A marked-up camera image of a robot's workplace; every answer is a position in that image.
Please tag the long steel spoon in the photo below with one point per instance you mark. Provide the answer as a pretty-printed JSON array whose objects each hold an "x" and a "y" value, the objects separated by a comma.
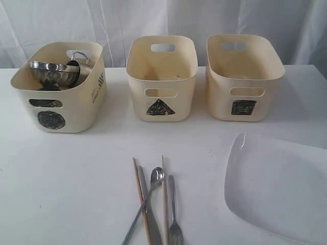
[{"x": 156, "y": 178}]

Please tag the steel mug with folding handle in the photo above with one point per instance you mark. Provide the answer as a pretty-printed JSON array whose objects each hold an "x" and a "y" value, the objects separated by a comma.
[{"x": 79, "y": 59}]

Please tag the steel fork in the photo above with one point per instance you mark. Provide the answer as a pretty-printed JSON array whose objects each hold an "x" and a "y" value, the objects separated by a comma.
[{"x": 175, "y": 232}]

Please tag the large stainless steel bowl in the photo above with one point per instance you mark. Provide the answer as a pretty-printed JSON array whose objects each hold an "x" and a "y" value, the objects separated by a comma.
[{"x": 59, "y": 75}]

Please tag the small steel cup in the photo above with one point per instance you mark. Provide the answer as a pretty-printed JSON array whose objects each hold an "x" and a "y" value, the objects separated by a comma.
[{"x": 46, "y": 102}]

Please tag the cream bin with triangle mark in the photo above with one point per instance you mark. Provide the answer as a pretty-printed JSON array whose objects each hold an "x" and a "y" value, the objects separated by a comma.
[{"x": 161, "y": 74}]

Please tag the right wooden chopstick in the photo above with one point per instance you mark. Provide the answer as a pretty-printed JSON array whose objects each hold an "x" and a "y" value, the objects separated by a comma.
[{"x": 165, "y": 204}]

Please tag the wooden chopstick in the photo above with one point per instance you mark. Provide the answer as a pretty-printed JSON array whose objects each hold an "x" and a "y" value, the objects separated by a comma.
[
  {"x": 165, "y": 204},
  {"x": 141, "y": 184}
]

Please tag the left wooden chopstick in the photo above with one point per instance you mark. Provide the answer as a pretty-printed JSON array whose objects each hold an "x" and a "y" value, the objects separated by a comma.
[{"x": 141, "y": 184}]

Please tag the cream bin with circle mark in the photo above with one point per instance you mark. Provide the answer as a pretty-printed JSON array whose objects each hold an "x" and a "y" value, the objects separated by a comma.
[{"x": 80, "y": 104}]

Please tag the cream bin with square mark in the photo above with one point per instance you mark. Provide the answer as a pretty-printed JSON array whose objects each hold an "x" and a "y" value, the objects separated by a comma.
[{"x": 243, "y": 73}]

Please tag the steel table knife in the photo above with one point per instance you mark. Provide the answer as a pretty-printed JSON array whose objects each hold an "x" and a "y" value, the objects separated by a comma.
[{"x": 153, "y": 226}]

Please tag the white rectangular plate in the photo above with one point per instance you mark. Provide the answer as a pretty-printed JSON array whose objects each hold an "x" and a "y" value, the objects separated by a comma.
[{"x": 278, "y": 186}]

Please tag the white backdrop curtain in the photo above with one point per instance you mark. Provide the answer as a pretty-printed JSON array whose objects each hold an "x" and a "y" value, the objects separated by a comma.
[{"x": 296, "y": 29}]

